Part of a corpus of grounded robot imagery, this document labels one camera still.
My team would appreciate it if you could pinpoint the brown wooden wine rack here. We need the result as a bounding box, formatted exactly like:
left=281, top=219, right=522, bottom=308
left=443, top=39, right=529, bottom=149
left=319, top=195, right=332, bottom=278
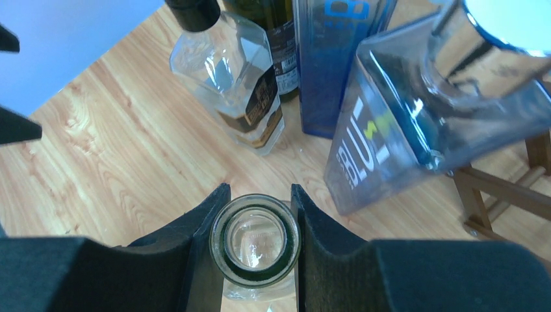
left=448, top=131, right=550, bottom=241

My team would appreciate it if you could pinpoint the small clear glass bottle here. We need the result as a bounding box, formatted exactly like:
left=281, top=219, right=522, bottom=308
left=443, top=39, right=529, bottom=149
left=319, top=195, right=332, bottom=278
left=209, top=194, right=302, bottom=302

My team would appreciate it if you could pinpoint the dark green wine bottle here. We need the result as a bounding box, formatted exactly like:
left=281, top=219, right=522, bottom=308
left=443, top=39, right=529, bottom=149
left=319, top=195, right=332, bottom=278
left=223, top=0, right=298, bottom=103

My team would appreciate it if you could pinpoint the clear bottle with blue label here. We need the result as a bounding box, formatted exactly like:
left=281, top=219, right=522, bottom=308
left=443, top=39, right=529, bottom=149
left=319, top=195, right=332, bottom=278
left=324, top=1, right=550, bottom=215

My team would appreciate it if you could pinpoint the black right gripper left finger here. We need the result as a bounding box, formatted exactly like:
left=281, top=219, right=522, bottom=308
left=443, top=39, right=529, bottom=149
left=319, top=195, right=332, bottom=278
left=1, top=183, right=231, bottom=311

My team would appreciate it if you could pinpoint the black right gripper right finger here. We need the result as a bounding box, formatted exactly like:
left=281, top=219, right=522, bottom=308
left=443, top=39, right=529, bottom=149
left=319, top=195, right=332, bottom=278
left=290, top=184, right=550, bottom=311

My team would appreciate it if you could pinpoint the clear square glass bottle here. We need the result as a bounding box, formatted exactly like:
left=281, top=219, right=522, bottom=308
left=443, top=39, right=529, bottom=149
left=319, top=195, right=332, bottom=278
left=166, top=0, right=285, bottom=155

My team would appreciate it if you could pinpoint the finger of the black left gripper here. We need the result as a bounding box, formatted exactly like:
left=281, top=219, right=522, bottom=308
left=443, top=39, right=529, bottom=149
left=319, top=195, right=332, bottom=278
left=0, top=24, right=20, bottom=53
left=1, top=107, right=42, bottom=145

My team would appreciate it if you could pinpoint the blue labelled clear bottle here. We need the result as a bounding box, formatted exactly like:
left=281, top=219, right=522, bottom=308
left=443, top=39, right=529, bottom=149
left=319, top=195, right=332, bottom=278
left=292, top=0, right=396, bottom=138

